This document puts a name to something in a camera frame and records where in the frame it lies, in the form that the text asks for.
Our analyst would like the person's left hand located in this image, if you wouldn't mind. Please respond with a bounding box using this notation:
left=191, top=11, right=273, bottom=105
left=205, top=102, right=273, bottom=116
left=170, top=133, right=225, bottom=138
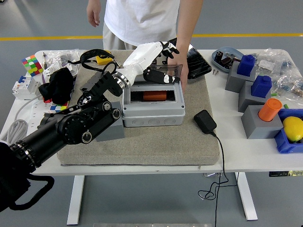
left=167, top=44, right=190, bottom=93

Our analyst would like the person's right hand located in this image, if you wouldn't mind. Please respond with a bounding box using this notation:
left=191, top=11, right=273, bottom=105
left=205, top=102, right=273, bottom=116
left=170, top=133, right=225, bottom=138
left=86, top=2, right=101, bottom=27

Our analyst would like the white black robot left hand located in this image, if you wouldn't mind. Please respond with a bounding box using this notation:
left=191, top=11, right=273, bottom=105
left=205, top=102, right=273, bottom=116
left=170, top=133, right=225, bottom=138
left=118, top=40, right=182, bottom=87

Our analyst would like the transparent hinged box lid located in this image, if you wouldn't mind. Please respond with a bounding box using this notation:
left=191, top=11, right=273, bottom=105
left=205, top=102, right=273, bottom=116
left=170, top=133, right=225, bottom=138
left=132, top=63, right=184, bottom=83

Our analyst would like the orange cylinder battery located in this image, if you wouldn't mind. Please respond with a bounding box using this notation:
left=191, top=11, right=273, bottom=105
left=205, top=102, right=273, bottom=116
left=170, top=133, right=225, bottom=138
left=258, top=98, right=283, bottom=122
left=143, top=91, right=167, bottom=101

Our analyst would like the grey plastic junction box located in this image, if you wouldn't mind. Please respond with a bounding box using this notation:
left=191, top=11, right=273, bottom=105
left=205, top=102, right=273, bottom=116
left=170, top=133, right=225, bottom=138
left=122, top=81, right=186, bottom=128

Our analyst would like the black cracked tablet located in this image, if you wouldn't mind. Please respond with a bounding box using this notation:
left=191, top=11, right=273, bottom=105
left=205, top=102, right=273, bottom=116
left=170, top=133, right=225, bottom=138
left=187, top=44, right=213, bottom=80

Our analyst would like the person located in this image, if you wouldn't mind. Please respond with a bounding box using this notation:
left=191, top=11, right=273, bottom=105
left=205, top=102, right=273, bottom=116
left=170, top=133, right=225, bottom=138
left=103, top=0, right=181, bottom=51

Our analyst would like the yellow square tape measure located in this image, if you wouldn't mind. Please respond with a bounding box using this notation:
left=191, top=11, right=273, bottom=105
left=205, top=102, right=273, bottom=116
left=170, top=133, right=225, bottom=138
left=96, top=50, right=114, bottom=66

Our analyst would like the brown capacitor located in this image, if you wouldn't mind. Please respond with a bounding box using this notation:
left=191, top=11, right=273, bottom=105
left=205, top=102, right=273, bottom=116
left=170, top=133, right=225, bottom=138
left=220, top=56, right=234, bottom=69

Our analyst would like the pale blue oval tray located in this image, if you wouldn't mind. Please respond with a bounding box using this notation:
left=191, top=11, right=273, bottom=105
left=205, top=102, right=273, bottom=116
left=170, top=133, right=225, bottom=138
left=211, top=46, right=244, bottom=73

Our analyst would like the grey holder block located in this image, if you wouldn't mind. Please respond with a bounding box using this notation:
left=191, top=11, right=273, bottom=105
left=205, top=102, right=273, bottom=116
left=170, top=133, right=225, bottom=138
left=224, top=61, right=256, bottom=93
left=238, top=81, right=272, bottom=113
left=241, top=105, right=284, bottom=140

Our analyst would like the clear plastic bag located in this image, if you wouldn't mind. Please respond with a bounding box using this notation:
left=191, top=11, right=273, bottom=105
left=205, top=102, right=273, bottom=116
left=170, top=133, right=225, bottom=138
left=46, top=49, right=82, bottom=71

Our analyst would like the blue plastic block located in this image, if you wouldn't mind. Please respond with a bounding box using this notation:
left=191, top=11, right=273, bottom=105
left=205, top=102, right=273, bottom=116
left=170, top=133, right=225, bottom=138
left=250, top=75, right=272, bottom=98
left=236, top=54, right=256, bottom=78

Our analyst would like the black power adapter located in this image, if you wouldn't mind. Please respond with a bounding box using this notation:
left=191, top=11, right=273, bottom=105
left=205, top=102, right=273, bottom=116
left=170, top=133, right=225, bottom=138
left=193, top=109, right=217, bottom=135

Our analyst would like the large multicoloured puzzle cube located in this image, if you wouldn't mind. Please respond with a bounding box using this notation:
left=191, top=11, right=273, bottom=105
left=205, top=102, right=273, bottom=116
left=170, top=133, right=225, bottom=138
left=21, top=54, right=45, bottom=77

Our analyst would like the black cloth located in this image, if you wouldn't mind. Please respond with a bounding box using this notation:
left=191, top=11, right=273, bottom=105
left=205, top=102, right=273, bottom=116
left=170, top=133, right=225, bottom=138
left=38, top=68, right=74, bottom=105

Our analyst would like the grey block with round hole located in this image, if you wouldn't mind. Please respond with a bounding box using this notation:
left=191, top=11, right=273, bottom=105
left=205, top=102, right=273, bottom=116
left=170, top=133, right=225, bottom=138
left=96, top=101, right=125, bottom=142

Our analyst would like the clear bag of components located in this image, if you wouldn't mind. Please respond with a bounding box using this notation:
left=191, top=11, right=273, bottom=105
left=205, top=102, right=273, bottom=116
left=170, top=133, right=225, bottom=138
left=254, top=48, right=295, bottom=74
left=271, top=70, right=303, bottom=100

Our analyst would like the grey-brown mat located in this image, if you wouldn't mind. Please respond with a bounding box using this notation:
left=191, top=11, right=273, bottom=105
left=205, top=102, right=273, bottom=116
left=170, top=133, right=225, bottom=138
left=56, top=49, right=220, bottom=166

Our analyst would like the small multicoloured puzzle cube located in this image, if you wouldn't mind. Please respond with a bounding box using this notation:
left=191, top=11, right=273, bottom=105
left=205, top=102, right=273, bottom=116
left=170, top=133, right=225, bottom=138
left=50, top=103, right=70, bottom=112

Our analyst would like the white circuit breaker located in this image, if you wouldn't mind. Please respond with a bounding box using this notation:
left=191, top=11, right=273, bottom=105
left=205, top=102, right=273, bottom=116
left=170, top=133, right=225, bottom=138
left=12, top=75, right=41, bottom=100

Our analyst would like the white table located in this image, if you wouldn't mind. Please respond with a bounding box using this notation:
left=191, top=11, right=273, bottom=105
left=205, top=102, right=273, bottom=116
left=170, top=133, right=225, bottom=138
left=0, top=49, right=303, bottom=176

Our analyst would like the white power strip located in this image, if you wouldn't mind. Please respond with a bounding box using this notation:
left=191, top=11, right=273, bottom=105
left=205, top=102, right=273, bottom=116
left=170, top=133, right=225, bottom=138
left=22, top=96, right=53, bottom=133

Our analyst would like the yellow lemon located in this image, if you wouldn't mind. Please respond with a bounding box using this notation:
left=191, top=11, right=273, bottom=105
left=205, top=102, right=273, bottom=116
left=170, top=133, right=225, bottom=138
left=283, top=116, right=303, bottom=142

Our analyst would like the blue plastic bin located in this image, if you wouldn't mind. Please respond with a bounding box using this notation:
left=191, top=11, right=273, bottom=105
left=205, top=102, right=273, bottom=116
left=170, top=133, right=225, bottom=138
left=274, top=108, right=303, bottom=154

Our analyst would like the black table control panel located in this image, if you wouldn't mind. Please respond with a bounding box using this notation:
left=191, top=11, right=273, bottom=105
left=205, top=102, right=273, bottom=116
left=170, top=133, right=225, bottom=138
left=268, top=170, right=303, bottom=177

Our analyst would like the white table leg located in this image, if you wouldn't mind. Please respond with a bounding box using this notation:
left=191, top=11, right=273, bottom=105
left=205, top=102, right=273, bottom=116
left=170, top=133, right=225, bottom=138
left=236, top=172, right=258, bottom=221
left=66, top=175, right=85, bottom=225

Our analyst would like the black adapter cord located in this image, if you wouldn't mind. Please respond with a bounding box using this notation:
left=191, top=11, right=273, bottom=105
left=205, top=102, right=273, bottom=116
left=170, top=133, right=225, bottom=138
left=197, top=131, right=237, bottom=227

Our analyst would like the white power cable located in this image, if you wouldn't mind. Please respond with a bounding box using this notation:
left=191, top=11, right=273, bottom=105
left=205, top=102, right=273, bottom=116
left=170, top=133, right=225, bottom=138
left=0, top=94, right=43, bottom=145

